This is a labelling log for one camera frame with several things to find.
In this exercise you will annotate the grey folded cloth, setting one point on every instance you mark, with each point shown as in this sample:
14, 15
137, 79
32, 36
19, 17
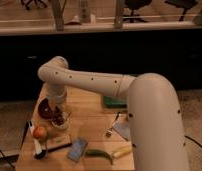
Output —
123, 130

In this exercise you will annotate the green chili pepper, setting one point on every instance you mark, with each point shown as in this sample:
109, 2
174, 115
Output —
98, 153

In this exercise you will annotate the black stick utensil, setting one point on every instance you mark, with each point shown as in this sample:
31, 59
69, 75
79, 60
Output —
50, 150

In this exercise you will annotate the white black handled brush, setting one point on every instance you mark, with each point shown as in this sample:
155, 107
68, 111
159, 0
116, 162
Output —
39, 151

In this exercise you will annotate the dark red grapes bunch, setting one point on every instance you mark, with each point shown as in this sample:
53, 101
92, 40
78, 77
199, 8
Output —
58, 119

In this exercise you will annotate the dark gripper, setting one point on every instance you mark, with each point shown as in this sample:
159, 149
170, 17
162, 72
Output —
56, 108

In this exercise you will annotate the green rectangular object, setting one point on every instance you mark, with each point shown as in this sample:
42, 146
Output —
113, 103

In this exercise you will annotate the blue sponge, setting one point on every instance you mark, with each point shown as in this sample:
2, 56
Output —
77, 149

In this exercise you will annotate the red orange apple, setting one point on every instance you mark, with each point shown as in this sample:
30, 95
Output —
40, 133

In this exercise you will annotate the black office chair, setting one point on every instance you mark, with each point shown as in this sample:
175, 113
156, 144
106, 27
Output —
133, 5

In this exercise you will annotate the dark round plate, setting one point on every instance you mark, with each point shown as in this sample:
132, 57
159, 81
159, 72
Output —
44, 109

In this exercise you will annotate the white paper cup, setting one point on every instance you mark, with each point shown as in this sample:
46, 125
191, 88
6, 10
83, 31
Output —
65, 125

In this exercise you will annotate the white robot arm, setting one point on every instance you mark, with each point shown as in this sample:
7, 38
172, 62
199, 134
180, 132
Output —
154, 114

